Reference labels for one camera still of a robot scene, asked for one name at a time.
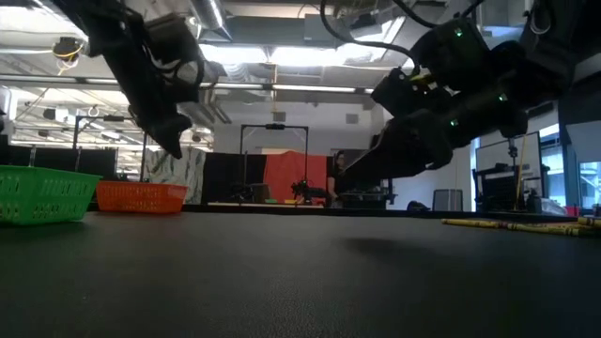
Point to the grey ceiling box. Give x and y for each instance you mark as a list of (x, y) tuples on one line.
[(314, 33)]

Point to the white board panel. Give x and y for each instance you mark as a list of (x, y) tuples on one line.
[(493, 155)]

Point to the red partition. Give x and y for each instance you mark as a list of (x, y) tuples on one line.
[(286, 173)]

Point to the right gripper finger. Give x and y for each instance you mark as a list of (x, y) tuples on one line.
[(375, 166), (413, 136)]

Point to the black aluminium table frame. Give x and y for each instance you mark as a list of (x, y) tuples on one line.
[(375, 212)]

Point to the black equipment cart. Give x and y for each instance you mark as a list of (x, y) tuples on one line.
[(371, 197)]

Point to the black bag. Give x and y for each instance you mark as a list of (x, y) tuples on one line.
[(418, 206)]

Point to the person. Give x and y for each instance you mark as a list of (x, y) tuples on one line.
[(335, 173)]

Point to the black partition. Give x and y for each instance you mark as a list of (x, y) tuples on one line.
[(230, 178)]

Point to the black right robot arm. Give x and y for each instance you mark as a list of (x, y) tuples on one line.
[(554, 42)]

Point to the grey wall vent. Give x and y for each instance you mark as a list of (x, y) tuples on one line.
[(279, 117), (352, 119)]

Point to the leaf patterned tarp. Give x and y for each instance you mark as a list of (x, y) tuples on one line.
[(188, 173)]

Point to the silver ventilation duct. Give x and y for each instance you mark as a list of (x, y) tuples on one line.
[(211, 19)]

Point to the grey bin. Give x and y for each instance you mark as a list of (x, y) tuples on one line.
[(447, 201)]

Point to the ceiling strip light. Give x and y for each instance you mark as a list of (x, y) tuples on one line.
[(310, 88)]

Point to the green plastic basket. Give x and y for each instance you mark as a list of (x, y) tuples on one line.
[(47, 197)]

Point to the crayon pile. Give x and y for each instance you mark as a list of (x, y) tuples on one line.
[(591, 221)]

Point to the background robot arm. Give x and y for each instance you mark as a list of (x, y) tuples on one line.
[(303, 188)]

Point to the black screen panel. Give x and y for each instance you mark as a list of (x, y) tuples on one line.
[(94, 159)]

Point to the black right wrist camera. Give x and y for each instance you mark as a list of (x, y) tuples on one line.
[(451, 51)]

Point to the black gantry frame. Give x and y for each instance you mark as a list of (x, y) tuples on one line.
[(110, 118), (274, 126)]

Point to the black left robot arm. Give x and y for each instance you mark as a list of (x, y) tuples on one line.
[(94, 23)]

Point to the black equipment rack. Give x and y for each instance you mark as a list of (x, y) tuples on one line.
[(497, 188)]

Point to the orange plastic basket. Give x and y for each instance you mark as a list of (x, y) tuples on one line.
[(141, 199)]

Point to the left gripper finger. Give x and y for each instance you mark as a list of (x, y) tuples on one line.
[(166, 136)]

